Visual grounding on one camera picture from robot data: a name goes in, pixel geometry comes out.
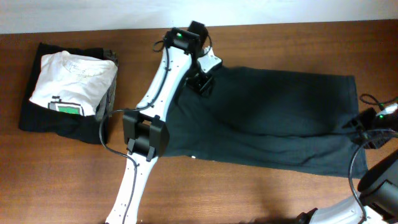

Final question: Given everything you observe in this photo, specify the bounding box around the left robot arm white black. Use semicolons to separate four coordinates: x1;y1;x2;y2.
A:
105;21;222;224

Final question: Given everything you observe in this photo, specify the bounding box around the folded white t-shirt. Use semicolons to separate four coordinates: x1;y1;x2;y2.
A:
29;50;118;116

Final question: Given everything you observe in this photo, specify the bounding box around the folded black garment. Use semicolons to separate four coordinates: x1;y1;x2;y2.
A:
19;43;104;144

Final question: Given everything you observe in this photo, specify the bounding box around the dark green t-shirt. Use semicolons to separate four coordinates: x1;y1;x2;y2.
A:
165;67;368;179

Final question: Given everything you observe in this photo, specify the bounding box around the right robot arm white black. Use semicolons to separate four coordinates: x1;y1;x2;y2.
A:
294;103;397;224

